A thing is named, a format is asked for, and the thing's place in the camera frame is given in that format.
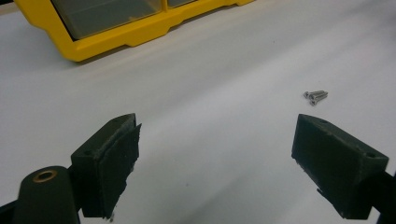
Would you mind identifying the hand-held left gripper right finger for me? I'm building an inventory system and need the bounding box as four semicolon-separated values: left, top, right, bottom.
290;113;390;220

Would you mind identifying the silver screw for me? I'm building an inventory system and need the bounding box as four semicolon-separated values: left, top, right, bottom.
303;90;329;99
309;93;329;107

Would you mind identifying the yellow organizer case with drawers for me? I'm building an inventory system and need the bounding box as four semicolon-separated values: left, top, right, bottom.
13;0;255;63

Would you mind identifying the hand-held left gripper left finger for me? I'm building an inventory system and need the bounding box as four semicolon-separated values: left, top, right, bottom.
70;113;142;219

